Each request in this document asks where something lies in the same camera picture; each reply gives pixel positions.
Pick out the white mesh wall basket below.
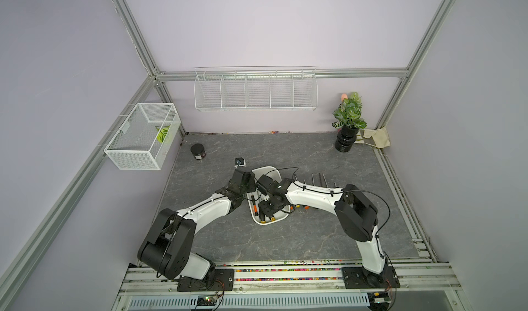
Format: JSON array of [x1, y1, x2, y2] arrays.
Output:
[[104, 103, 181, 171]]

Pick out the white storage box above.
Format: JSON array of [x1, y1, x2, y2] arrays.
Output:
[[246, 167, 293, 226]]

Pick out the slim orange black precision screwdriver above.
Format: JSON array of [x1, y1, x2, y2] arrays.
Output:
[[251, 194, 259, 217]]

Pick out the black jar with label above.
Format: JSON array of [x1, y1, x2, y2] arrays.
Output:
[[191, 143, 206, 160]]

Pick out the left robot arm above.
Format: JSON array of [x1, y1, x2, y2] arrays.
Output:
[[137, 167, 256, 281]]

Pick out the green object in basket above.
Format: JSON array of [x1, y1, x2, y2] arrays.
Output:
[[156, 126, 170, 143]]

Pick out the potted green plant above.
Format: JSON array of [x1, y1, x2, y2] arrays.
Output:
[[332, 92, 367, 153]]

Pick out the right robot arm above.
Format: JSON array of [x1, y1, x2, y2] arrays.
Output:
[[256, 175, 387, 276]]

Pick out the white wire wall shelf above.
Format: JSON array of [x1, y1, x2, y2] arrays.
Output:
[[194, 66, 318, 111]]

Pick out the beige cloth bag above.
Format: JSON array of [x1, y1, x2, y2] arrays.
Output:
[[359, 127, 391, 149]]

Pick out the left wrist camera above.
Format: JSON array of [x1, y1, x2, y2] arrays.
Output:
[[235, 157, 246, 167]]

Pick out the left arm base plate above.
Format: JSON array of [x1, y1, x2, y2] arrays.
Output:
[[177, 268, 235, 293]]

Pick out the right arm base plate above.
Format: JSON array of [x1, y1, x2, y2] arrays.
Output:
[[342, 264, 401, 290]]

